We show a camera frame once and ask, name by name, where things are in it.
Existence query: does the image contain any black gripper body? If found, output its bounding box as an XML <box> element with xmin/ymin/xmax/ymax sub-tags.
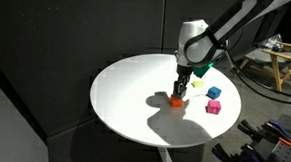
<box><xmin>174</xmin><ymin>64</ymin><xmax>193</xmax><ymax>83</ymax></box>

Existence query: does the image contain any yellow-green block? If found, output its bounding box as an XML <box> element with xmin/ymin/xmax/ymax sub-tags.
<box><xmin>190</xmin><ymin>79</ymin><xmax>205</xmax><ymax>89</ymax></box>

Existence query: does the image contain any orange block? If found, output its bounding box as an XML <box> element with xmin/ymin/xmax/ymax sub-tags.
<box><xmin>168</xmin><ymin>95</ymin><xmax>185</xmax><ymax>109</ymax></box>

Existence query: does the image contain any blue block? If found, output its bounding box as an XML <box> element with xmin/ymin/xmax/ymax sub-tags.
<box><xmin>206</xmin><ymin>85</ymin><xmax>222</xmax><ymax>101</ymax></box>

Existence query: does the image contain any pink block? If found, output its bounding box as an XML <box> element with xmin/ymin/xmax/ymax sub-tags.
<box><xmin>205</xmin><ymin>99</ymin><xmax>223</xmax><ymax>116</ymax></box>

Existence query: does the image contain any white table base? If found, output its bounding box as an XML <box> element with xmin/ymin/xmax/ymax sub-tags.
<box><xmin>156</xmin><ymin>146</ymin><xmax>180</xmax><ymax>162</ymax></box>

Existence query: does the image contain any clear plastic bag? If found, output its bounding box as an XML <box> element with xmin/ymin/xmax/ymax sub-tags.
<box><xmin>257</xmin><ymin>32</ymin><xmax>286</xmax><ymax>52</ymax></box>

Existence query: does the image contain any wooden chair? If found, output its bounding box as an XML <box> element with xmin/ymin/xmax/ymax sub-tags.
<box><xmin>233</xmin><ymin>39</ymin><xmax>291</xmax><ymax>98</ymax></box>

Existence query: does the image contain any purple clamp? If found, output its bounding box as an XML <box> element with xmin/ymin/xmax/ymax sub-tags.
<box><xmin>236</xmin><ymin>144</ymin><xmax>279</xmax><ymax>162</ymax></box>

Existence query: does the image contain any blue clamp with orange tip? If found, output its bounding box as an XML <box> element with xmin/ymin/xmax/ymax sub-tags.
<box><xmin>264</xmin><ymin>118</ymin><xmax>291</xmax><ymax>148</ymax></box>

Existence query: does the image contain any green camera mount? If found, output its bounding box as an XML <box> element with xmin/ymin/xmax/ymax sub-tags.
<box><xmin>191</xmin><ymin>60</ymin><xmax>215</xmax><ymax>80</ymax></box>

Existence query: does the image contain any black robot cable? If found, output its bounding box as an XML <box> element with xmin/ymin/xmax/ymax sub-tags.
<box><xmin>222</xmin><ymin>49</ymin><xmax>291</xmax><ymax>105</ymax></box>

